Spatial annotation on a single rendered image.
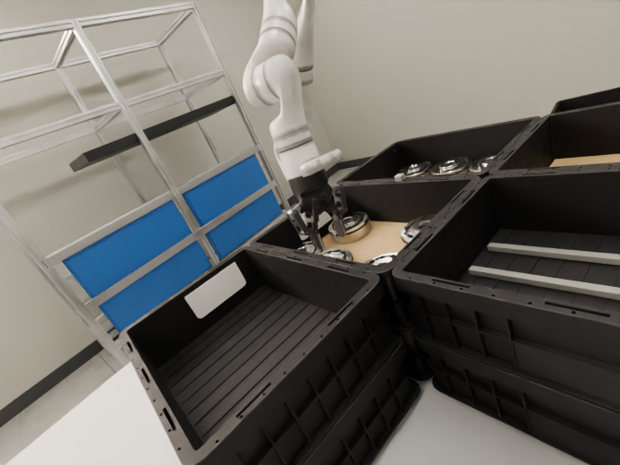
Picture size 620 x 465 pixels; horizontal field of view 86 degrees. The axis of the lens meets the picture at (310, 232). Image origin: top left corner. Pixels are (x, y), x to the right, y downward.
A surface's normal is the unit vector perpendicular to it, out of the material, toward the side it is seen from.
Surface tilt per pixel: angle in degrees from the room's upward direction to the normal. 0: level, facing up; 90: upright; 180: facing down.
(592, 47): 90
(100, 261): 90
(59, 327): 90
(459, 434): 0
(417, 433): 0
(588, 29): 90
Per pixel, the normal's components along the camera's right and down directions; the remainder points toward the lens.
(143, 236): 0.70, 0.00
